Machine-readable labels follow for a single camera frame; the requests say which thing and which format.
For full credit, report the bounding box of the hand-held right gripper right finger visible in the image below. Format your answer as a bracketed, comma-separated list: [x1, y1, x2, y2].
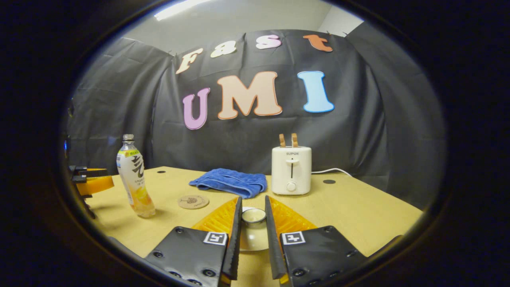
[265, 195, 369, 287]

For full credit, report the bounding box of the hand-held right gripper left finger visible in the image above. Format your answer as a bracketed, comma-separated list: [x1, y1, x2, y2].
[143, 196, 243, 287]

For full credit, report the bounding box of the white teacup lid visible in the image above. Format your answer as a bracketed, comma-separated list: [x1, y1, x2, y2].
[239, 208, 270, 252]

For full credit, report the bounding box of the clear water bottle yellow label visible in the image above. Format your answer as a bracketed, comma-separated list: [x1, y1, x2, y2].
[116, 134, 156, 218]

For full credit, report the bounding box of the round cork coaster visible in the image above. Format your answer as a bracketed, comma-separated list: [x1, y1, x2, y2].
[178, 194, 210, 210]

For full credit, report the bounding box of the blue towel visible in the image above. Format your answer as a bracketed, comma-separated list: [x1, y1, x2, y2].
[189, 168, 267, 199]

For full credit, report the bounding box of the white toaster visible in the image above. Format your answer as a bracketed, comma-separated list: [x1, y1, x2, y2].
[271, 146, 312, 195]

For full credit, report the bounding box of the black backdrop cloth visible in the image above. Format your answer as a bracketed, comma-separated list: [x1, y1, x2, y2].
[66, 29, 447, 210]

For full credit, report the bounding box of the white toaster power cable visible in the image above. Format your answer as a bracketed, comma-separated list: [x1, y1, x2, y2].
[312, 168, 353, 177]

